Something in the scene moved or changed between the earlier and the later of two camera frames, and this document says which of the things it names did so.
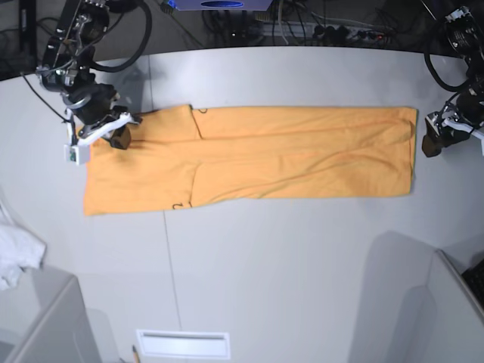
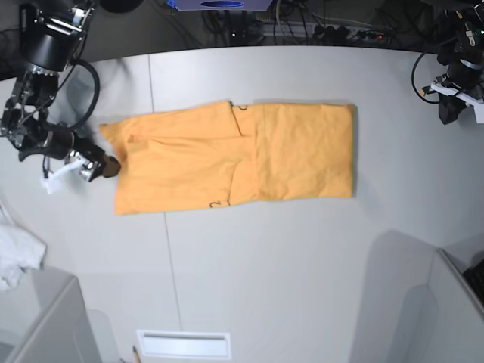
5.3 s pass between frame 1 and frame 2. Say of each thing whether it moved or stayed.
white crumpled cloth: stayed
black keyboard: stayed
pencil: stayed
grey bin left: stayed
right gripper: moved
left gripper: moved
